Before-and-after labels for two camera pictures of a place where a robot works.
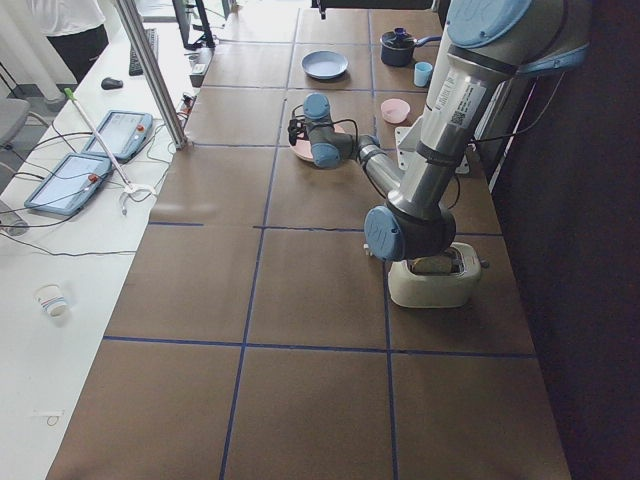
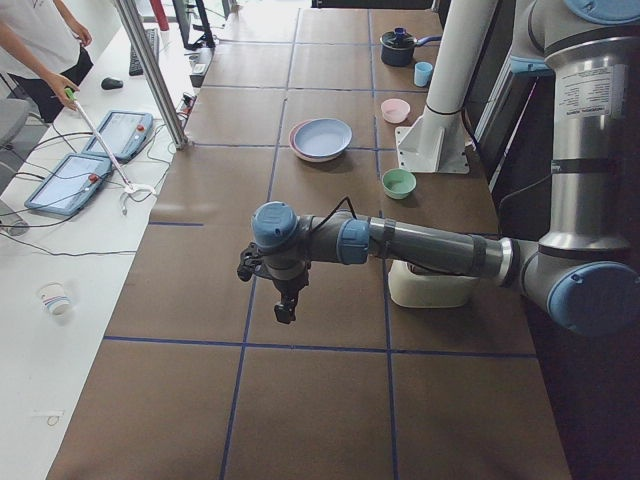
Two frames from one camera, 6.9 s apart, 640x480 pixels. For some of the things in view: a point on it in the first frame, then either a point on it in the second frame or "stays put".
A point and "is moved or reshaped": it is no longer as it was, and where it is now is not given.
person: (75, 28) to (42, 57)
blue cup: (422, 70) stays put
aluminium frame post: (155, 73) stays put
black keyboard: (135, 68) stays put
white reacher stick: (132, 187) stays put
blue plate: (323, 64) is moved or reshaped
